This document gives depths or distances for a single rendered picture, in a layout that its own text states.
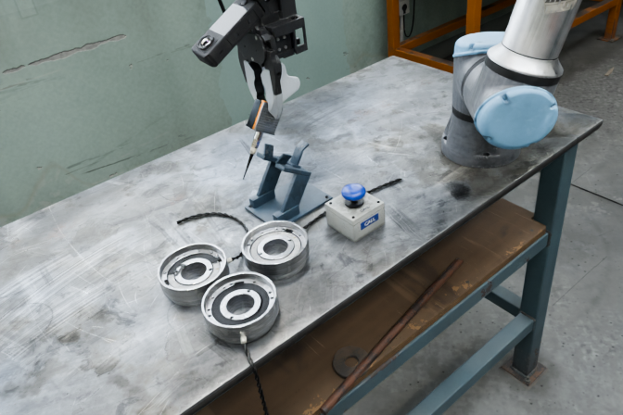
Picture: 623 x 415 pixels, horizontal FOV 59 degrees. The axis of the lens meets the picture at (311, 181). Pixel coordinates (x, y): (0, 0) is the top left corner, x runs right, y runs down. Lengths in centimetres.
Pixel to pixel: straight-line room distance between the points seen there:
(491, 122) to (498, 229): 50
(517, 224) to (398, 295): 36
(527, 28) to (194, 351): 65
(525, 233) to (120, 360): 90
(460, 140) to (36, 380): 79
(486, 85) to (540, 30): 11
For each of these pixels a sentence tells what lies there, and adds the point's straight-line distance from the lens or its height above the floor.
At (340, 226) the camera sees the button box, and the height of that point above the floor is 82.
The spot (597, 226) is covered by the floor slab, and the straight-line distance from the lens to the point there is 231.
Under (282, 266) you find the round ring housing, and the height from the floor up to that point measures 83.
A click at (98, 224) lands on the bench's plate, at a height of 80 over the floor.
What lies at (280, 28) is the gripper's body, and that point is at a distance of 83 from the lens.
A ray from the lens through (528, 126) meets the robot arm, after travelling 90.
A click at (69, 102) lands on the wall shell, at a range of 238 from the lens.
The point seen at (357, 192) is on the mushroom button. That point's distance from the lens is 89.
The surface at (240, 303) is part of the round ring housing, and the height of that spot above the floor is 81.
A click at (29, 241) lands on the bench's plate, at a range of 112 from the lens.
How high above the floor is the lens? 139
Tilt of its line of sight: 34 degrees down
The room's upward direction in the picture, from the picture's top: 7 degrees counter-clockwise
